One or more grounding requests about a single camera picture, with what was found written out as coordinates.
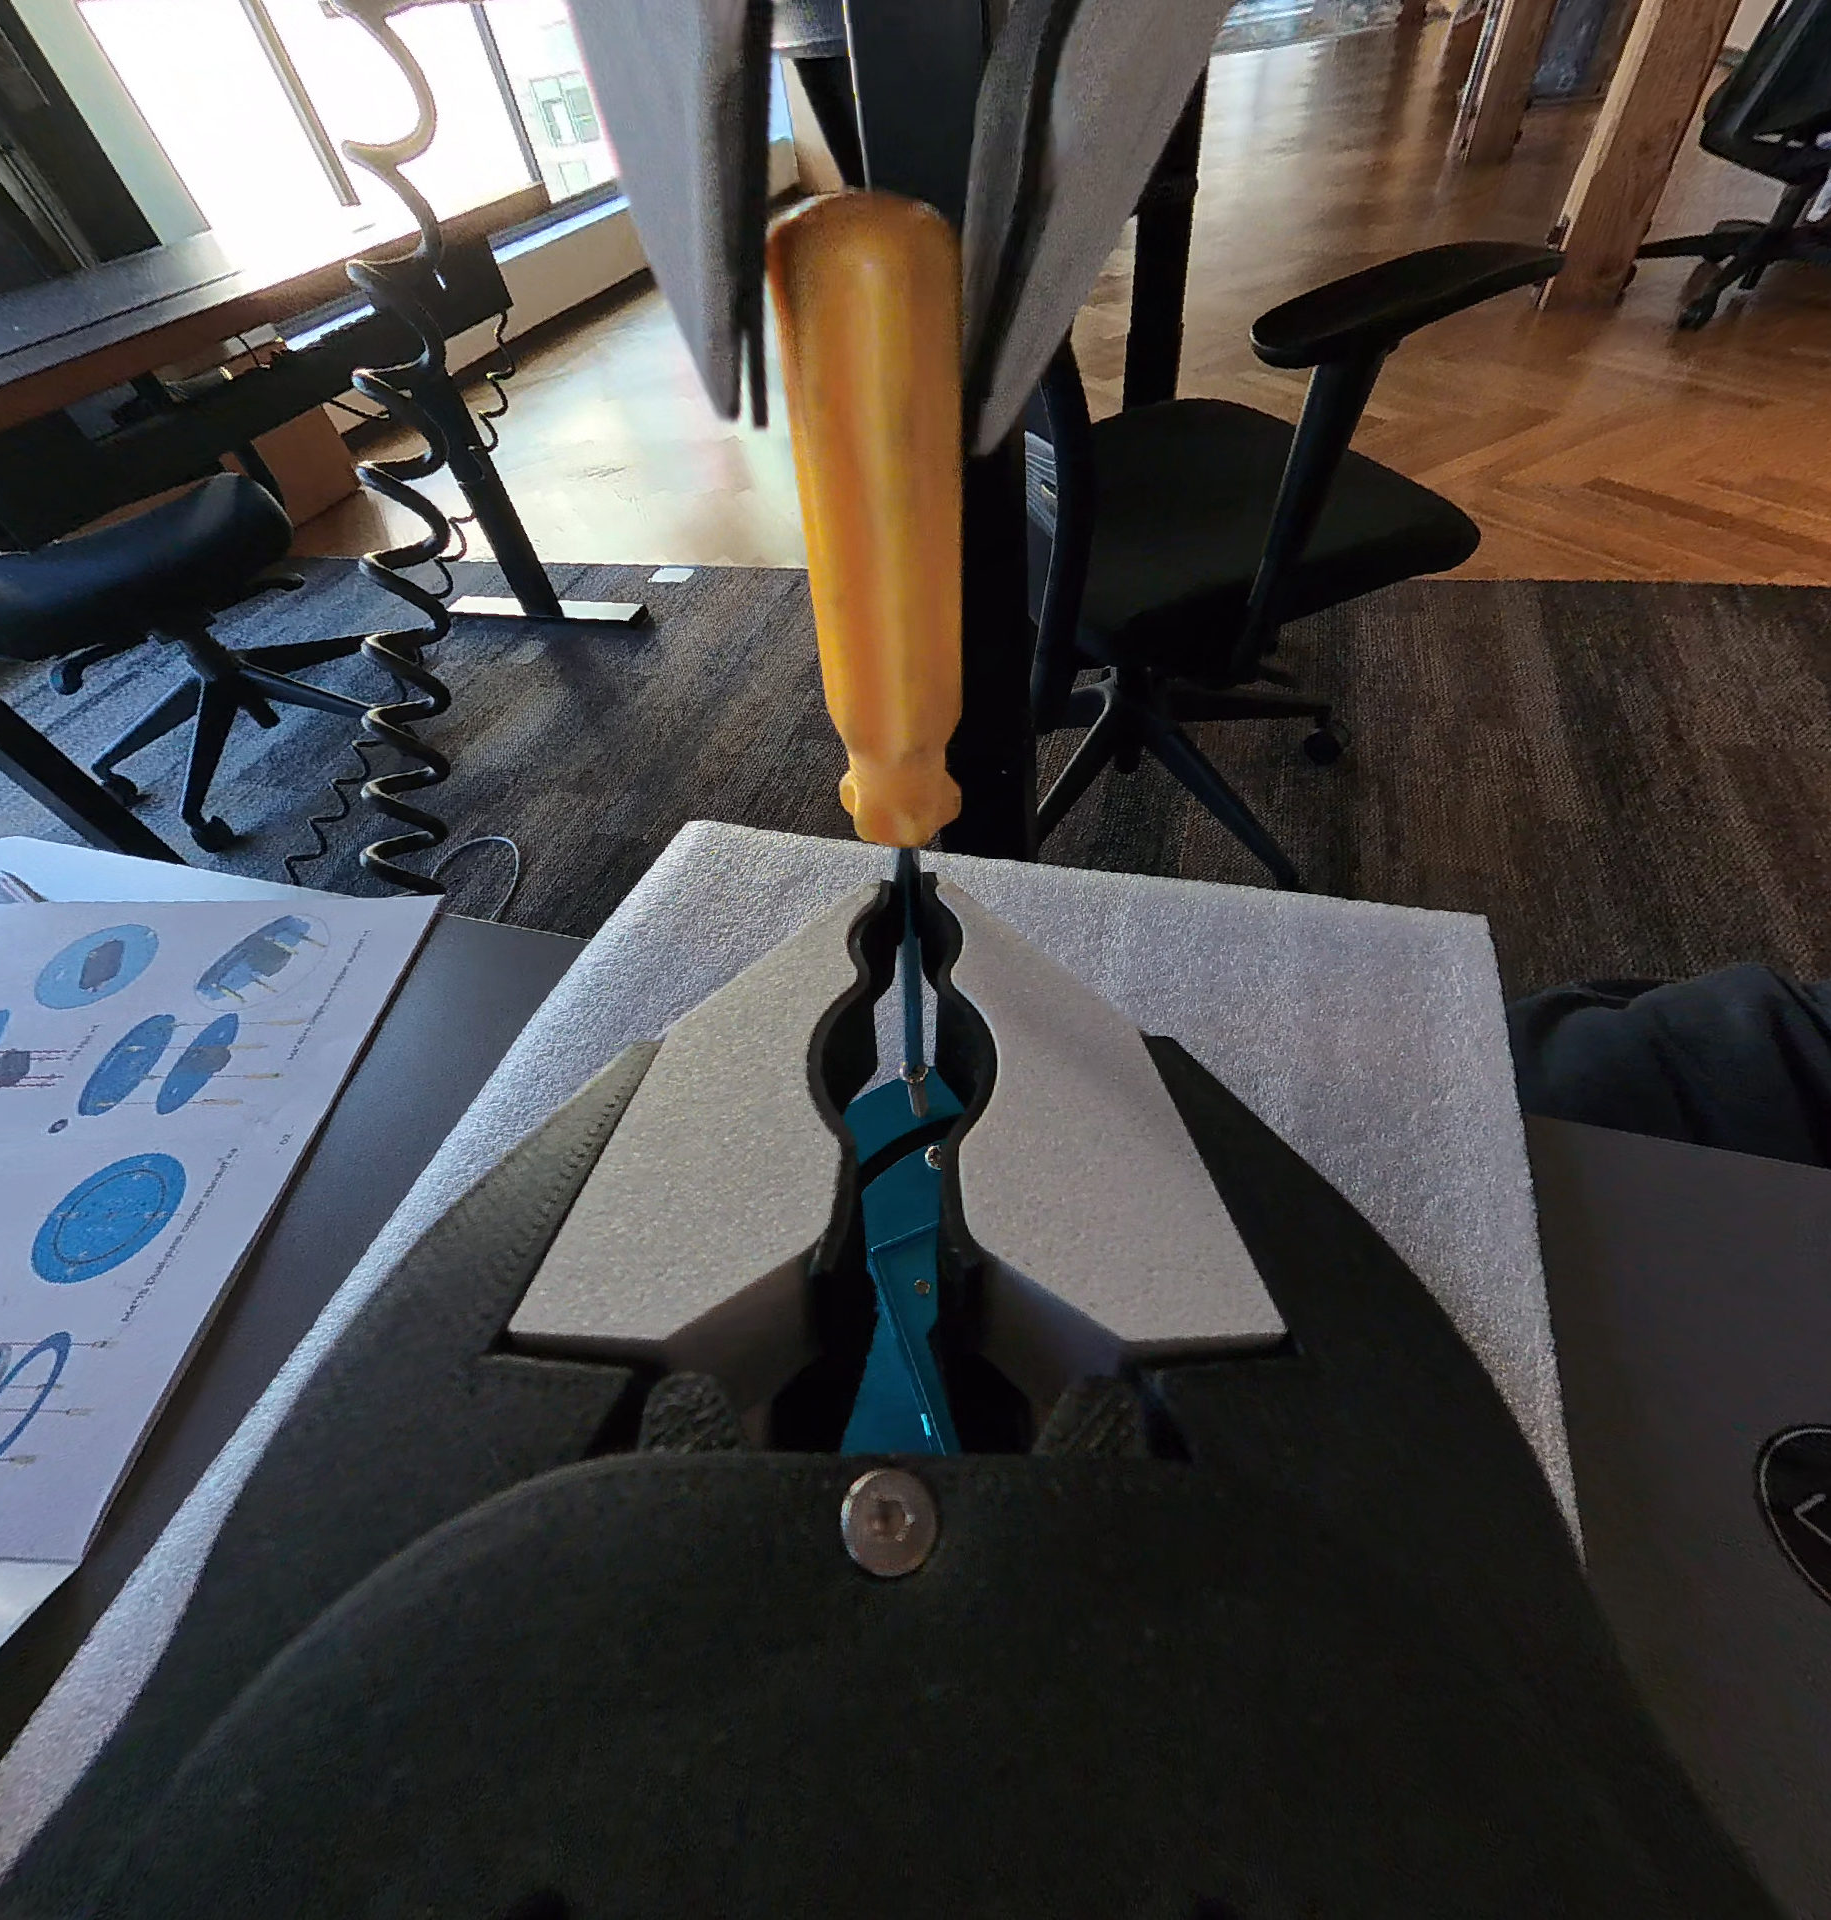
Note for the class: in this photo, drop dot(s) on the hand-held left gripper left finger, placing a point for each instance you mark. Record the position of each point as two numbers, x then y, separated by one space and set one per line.
676 1200

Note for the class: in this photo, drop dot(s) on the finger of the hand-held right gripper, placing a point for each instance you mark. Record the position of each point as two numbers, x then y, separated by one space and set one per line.
1080 180
676 150

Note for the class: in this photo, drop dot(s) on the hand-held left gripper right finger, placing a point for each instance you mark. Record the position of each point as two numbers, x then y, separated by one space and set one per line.
1111 1200

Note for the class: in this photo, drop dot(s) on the blue round metal base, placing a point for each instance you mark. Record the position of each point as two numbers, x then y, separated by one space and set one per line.
893 1246

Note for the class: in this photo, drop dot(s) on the dark grey desk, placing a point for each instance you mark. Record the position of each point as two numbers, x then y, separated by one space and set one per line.
450 1051

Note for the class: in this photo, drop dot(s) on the white foam sheet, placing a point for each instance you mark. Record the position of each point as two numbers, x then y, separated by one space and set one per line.
1231 976

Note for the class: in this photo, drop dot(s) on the wooden pillar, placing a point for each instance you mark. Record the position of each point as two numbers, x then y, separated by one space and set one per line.
1633 150
1498 75

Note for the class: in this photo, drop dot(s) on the open instruction booklet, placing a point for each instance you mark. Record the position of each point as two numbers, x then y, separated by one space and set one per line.
256 1080

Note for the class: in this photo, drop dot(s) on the wide glass window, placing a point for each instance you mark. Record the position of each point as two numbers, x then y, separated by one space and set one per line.
226 90

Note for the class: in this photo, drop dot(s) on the brown cardboard box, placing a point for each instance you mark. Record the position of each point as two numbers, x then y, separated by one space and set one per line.
307 450

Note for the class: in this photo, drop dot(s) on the person's dark pants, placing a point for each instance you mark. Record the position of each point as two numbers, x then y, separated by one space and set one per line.
1678 1051

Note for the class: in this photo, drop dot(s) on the black saddle stool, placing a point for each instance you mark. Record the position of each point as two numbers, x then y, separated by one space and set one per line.
120 562

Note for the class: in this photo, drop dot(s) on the black mesh office chair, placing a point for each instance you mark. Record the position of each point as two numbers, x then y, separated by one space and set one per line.
1785 121

